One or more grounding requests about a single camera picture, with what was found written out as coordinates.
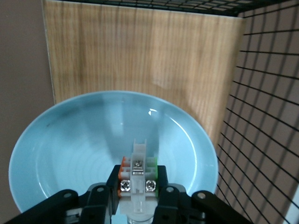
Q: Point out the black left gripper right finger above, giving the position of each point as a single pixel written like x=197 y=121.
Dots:
x=172 y=203

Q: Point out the white orange green switch block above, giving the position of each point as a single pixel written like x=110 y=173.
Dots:
x=138 y=186

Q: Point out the light blue round plate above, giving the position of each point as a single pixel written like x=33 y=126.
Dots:
x=77 y=149

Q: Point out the light wooden board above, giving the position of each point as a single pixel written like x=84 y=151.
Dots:
x=130 y=51

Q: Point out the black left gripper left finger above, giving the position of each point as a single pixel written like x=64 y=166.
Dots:
x=98 y=200

